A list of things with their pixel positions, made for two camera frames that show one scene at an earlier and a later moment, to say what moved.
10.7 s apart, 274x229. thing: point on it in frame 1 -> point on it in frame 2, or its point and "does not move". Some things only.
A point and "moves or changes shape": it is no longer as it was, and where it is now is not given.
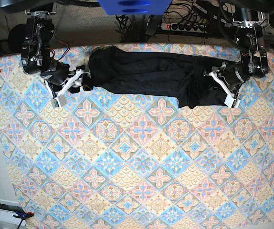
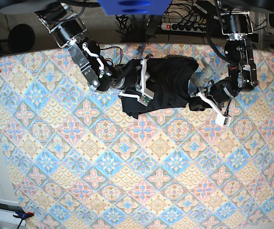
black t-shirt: x=158 y=74 moves or changes shape
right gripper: x=230 y=75 -> x=214 y=97
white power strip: x=175 y=26 does not move
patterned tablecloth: x=106 y=160 does not move
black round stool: x=16 y=37 does not move
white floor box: x=4 y=210 does not move
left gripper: x=58 y=79 -> x=132 y=80
